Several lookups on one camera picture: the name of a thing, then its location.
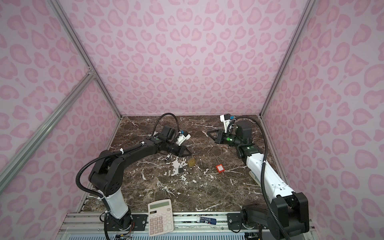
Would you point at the brass padlock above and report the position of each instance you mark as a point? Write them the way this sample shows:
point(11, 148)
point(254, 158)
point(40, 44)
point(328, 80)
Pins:
point(191, 162)

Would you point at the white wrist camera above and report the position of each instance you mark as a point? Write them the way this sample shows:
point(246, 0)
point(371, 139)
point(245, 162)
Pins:
point(226, 119)
point(182, 137)

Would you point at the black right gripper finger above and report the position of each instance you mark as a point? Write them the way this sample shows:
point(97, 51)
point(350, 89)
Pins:
point(215, 131)
point(212, 135)

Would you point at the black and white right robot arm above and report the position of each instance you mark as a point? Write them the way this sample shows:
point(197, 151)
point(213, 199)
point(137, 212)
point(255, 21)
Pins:
point(287, 212)

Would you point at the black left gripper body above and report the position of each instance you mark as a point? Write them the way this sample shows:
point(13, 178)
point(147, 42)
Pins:
point(174, 148)

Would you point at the aluminium front rail frame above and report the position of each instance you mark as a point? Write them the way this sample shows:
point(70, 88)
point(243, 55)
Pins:
point(87, 226)

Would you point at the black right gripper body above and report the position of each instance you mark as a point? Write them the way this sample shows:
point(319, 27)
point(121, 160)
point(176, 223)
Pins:
point(223, 137)

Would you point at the red padlock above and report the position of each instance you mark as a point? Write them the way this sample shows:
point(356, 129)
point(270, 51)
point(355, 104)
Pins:
point(220, 167)

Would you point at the blue and white glue stick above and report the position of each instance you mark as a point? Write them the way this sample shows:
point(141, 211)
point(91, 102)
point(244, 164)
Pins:
point(207, 220)

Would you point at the white desk calculator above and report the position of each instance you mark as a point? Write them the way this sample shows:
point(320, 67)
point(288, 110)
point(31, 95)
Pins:
point(161, 220)

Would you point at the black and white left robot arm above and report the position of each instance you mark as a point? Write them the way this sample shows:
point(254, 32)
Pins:
point(109, 171)

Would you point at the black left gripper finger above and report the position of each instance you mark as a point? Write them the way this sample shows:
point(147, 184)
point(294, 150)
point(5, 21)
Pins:
point(186, 150)
point(184, 155)

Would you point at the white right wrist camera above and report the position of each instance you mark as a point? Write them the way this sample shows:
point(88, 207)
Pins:
point(226, 119)

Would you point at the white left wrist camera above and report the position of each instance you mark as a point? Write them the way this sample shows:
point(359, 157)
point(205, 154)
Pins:
point(182, 137)

